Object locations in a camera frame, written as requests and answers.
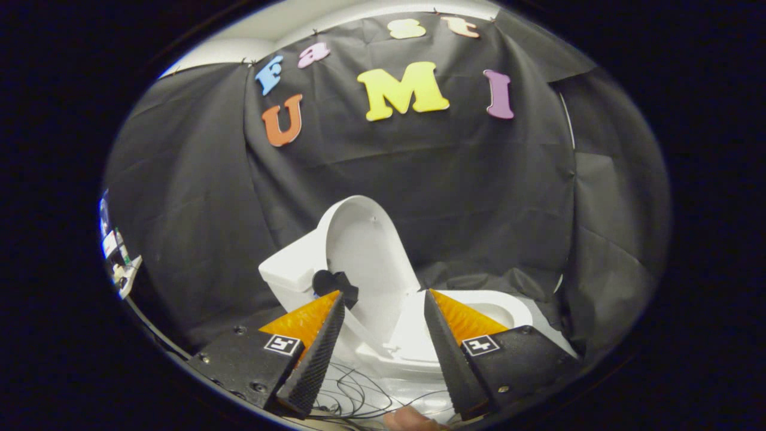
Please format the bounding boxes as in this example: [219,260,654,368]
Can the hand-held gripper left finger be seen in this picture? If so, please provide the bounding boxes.
[187,290,346,418]

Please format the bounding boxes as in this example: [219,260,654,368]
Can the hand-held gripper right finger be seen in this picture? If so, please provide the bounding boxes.
[423,289,580,421]

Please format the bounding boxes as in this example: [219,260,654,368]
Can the black lid pull tab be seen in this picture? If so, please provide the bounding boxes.
[312,269,360,310]

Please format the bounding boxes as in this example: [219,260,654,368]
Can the white toilet lid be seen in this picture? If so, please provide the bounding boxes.
[316,195,422,360]

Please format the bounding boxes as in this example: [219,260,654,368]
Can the white toilet seat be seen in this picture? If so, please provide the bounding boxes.
[392,290,534,365]

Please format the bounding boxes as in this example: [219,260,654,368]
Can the white toilet body with tank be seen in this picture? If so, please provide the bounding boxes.
[259,230,578,384]

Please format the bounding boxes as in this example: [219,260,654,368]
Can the shelf with small items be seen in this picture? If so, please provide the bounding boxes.
[99,190,143,300]

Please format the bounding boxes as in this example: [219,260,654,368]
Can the thin black cable tangle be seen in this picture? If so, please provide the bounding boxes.
[314,359,457,420]

